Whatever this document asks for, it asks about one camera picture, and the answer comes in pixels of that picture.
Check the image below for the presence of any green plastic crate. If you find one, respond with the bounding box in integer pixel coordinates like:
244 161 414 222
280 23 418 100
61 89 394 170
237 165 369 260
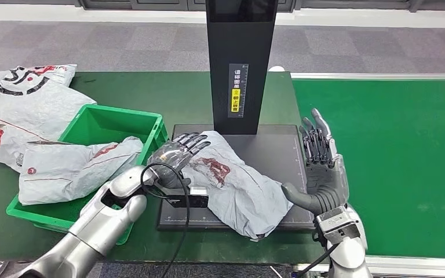
6 104 169 246

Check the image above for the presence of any black yellow machine label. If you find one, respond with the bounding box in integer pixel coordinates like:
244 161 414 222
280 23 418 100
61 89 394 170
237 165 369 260
228 63 250 119

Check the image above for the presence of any black left camera cable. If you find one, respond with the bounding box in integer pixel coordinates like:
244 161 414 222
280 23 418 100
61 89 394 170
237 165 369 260
140 163 191 278

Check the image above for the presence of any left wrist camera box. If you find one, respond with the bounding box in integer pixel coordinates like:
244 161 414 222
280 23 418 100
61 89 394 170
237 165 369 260
166 186 210 209

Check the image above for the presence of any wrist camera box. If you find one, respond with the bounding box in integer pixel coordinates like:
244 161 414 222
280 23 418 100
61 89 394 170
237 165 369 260
315 206 362 246
166 186 210 209

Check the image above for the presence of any large white QR-code mailer bag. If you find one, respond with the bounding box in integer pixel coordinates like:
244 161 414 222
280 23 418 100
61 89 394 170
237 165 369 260
0 82 97 173

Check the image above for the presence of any white mailer bag black print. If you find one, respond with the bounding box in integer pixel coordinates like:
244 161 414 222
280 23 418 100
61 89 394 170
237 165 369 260
0 63 78 97

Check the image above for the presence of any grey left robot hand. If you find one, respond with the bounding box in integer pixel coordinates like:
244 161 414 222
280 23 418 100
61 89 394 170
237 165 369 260
147 132 211 189

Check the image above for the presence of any grey parcel bag red line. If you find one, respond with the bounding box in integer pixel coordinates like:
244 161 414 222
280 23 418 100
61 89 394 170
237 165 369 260
17 136 144 206

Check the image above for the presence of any black inbound scanner machine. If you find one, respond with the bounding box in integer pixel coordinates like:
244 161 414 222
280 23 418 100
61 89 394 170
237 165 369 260
157 0 315 231

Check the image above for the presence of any green conveyor belt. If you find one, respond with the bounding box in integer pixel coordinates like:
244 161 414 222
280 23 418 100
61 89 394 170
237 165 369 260
292 78 445 259

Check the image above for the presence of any black camera cable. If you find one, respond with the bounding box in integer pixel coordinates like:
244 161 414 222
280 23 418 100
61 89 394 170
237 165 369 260
140 163 191 278
295 243 340 278

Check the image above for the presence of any grey parcel bag maroon print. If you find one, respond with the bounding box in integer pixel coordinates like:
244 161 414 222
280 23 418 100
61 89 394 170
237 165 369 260
182 130 294 242

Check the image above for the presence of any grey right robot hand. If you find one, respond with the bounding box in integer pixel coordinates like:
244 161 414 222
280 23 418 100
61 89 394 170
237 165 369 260
281 108 350 215

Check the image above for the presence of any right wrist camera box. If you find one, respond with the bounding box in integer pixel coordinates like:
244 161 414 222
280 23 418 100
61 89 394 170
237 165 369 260
315 206 362 246

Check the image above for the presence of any black right camera cable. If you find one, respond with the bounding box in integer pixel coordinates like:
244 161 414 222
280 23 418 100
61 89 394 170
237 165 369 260
295 243 340 278

